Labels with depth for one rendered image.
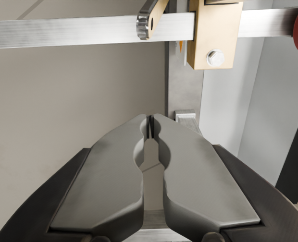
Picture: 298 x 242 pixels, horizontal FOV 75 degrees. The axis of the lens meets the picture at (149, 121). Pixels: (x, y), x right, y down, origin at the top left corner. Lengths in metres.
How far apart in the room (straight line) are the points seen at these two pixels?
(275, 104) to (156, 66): 0.76
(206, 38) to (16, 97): 1.29
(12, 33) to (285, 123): 0.49
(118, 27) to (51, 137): 1.28
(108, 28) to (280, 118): 0.40
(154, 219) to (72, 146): 1.22
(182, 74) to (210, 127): 0.23
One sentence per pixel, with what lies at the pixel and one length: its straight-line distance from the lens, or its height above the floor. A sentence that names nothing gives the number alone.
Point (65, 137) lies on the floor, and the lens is 1.45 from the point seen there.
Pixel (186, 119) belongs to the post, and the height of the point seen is 0.74.
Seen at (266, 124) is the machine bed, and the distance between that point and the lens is 0.55.
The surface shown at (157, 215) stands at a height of 0.94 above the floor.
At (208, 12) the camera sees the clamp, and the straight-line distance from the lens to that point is 0.26.
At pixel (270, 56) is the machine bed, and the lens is 0.55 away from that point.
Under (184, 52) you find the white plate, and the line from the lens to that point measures 0.33.
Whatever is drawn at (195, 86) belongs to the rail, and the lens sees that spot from 0.45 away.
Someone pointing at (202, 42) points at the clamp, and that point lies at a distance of 0.26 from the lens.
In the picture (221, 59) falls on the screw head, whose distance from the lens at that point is 0.25.
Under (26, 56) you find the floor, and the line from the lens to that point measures 1.31.
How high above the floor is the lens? 1.12
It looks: 61 degrees down
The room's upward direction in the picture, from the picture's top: 178 degrees clockwise
